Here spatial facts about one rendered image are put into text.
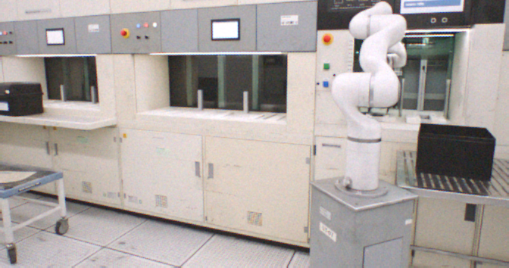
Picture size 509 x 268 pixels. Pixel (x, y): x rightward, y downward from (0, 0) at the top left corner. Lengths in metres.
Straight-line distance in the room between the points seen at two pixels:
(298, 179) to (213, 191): 0.62
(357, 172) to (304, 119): 0.84
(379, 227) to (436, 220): 0.90
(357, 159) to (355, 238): 0.27
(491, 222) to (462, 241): 0.18
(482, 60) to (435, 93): 0.98
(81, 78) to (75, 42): 0.74
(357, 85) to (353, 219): 0.45
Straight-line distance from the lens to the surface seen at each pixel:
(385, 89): 1.21
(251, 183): 2.25
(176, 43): 2.37
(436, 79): 2.87
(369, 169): 1.26
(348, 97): 1.22
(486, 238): 2.20
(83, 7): 2.95
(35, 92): 3.28
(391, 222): 1.31
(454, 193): 1.43
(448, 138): 1.57
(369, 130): 1.23
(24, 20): 3.48
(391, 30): 1.48
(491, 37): 1.95
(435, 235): 2.18
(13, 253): 2.64
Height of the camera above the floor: 1.22
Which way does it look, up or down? 10 degrees down
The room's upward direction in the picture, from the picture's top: straight up
